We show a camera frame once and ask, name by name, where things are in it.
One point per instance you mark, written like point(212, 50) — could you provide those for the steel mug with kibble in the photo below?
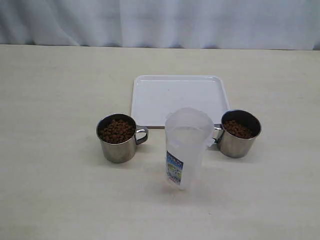
point(119, 136)
point(236, 133)

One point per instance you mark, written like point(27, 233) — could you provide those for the white plastic tray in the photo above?
point(154, 97)

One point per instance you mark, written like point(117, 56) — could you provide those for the white curtain backdrop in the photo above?
point(189, 24)

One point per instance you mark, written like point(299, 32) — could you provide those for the clear plastic pitcher with label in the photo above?
point(188, 132)

